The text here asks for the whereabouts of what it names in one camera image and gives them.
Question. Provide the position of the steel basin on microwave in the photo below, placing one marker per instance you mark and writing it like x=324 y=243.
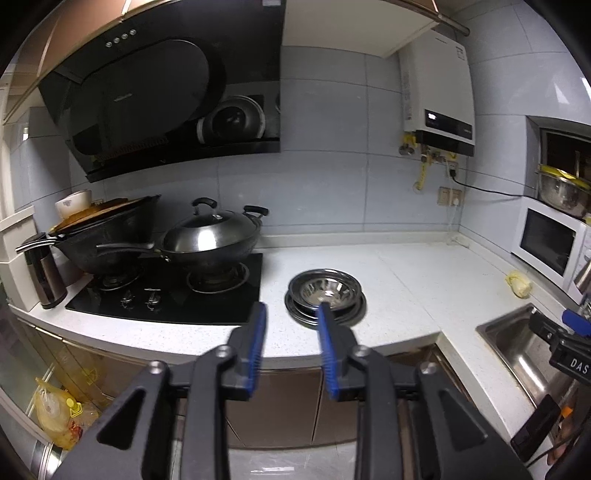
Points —
x=563 y=191

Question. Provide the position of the medium steel bowl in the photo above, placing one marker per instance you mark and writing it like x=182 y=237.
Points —
x=329 y=290

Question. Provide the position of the steel kitchen sink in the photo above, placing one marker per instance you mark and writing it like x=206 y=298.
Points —
x=515 y=371

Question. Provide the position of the white ceramic bowl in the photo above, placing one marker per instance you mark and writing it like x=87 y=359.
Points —
x=74 y=203

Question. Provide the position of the white upper cabinet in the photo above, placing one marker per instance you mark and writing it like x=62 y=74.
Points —
x=373 y=27

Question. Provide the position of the black range hood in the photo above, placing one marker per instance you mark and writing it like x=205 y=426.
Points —
x=180 y=81

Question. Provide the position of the yellow napa cabbage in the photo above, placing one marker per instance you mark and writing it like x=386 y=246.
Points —
x=519 y=283

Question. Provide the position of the black gas stove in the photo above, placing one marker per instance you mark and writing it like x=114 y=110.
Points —
x=161 y=293

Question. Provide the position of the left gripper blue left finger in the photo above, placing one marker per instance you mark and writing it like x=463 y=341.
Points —
x=133 y=437

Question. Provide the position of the black cast iron pan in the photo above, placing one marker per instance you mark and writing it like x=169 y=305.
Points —
x=130 y=224

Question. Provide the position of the large steel bowl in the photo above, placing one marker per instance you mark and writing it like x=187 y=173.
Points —
x=294 y=288

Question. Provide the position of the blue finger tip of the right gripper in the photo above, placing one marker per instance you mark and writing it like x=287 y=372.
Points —
x=579 y=324

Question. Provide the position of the wooden cutting board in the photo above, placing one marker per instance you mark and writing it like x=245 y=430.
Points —
x=94 y=212

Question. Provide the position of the white microwave oven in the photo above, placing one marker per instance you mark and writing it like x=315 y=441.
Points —
x=554 y=244

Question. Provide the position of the white gas water heater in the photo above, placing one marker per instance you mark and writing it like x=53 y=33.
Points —
x=437 y=94

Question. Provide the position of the yellow plastic bag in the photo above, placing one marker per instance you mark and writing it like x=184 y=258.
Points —
x=61 y=416

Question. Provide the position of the large steel plate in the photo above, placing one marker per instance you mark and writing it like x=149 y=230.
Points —
x=308 y=317

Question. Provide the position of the black wok with lid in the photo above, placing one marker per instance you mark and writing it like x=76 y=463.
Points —
x=209 y=240

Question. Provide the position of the steel electric kettle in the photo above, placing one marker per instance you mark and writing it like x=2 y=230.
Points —
x=43 y=270

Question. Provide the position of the beige wall socket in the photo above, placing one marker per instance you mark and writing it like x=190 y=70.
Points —
x=449 y=197

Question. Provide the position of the upper wall socket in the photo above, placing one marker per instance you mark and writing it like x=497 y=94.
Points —
x=452 y=168

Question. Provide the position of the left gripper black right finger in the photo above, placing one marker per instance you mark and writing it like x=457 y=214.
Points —
x=450 y=438

